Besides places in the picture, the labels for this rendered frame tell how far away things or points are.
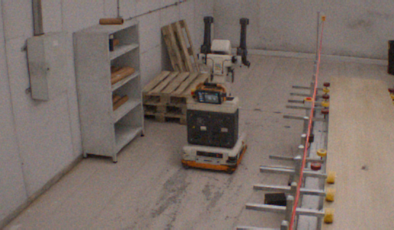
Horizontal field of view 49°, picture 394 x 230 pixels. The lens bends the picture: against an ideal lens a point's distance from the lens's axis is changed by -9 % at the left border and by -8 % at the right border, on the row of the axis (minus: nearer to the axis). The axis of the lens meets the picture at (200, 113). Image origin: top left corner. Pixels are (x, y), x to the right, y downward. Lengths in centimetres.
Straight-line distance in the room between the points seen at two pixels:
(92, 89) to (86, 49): 47
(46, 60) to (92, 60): 91
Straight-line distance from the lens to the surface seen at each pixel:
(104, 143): 545
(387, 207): 294
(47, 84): 447
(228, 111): 493
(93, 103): 533
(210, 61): 520
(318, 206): 340
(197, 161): 517
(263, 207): 269
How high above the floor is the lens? 234
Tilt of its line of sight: 20 degrees down
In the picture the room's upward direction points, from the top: straight up
